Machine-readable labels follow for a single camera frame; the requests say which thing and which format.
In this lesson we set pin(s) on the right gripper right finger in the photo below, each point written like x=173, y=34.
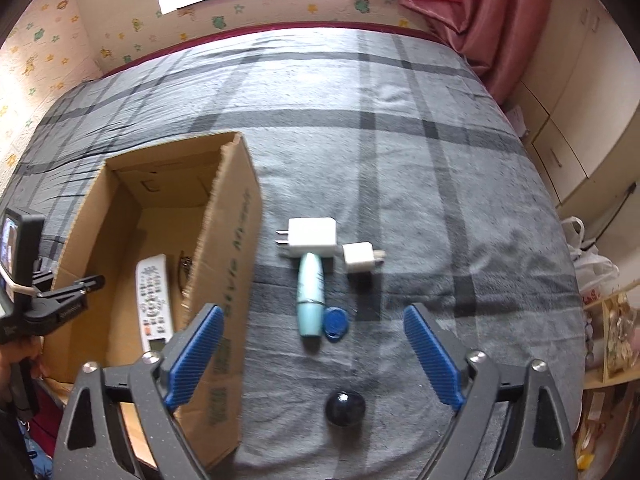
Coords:
x=535, y=441

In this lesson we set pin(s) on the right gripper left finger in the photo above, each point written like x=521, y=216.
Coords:
x=93, y=441

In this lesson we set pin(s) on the brown cardboard box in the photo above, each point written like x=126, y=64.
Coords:
x=171, y=228

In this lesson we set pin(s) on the small white charger plug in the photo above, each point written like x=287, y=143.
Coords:
x=362, y=257

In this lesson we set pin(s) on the light blue cosmetic tube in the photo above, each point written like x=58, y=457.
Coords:
x=310, y=303

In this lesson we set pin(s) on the large white charger plug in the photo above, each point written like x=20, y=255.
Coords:
x=305, y=234

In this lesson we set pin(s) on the white remote control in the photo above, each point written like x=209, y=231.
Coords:
x=153, y=302

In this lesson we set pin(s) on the wooden shelf with items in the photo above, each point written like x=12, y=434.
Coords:
x=611, y=366

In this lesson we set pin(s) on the white plastic bag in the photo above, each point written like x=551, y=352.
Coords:
x=593, y=271

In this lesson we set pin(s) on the blue round key fob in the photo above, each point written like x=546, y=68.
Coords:
x=335, y=323

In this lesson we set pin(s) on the grey plaid bed sheet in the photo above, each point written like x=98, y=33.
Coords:
x=396, y=139

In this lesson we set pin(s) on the cream wardrobe cabinet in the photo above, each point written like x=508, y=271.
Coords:
x=579, y=98

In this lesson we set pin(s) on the pink curtain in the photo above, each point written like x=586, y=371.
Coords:
x=497, y=37

